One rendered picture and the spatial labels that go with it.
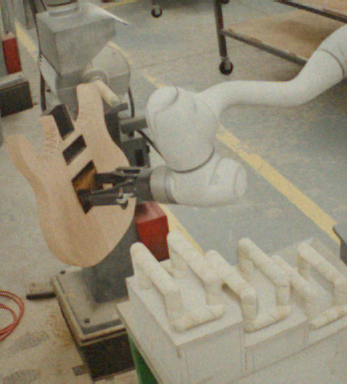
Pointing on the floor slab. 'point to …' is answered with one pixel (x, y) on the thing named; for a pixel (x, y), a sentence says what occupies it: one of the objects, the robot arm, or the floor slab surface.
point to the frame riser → (100, 350)
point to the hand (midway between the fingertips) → (89, 186)
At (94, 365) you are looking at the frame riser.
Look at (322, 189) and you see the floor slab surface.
